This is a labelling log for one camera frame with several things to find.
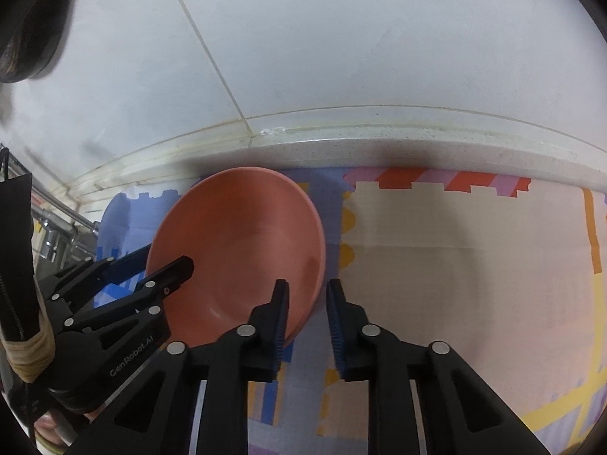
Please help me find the pink bowl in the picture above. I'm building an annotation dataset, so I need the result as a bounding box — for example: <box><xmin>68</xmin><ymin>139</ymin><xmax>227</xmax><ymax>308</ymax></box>
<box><xmin>146</xmin><ymin>168</ymin><xmax>326</xmax><ymax>346</ymax></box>

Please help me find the tall chrome faucet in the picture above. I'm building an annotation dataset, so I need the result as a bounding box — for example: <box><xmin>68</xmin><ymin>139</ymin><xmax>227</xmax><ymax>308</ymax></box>
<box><xmin>31</xmin><ymin>186</ymin><xmax>100</xmax><ymax>272</ymax></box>

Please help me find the person's hand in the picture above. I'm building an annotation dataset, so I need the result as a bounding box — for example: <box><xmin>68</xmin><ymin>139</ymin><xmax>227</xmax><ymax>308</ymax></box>
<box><xmin>34</xmin><ymin>410</ymin><xmax>76</xmax><ymax>447</ymax></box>

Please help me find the black frying pan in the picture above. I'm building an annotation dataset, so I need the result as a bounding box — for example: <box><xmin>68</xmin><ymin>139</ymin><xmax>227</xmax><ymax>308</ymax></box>
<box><xmin>1</xmin><ymin>0</ymin><xmax>73</xmax><ymax>84</ymax></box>

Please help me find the colourful patchwork mat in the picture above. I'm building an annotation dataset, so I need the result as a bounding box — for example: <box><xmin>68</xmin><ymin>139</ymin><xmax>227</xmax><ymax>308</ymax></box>
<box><xmin>97</xmin><ymin>168</ymin><xmax>606</xmax><ymax>454</ymax></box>

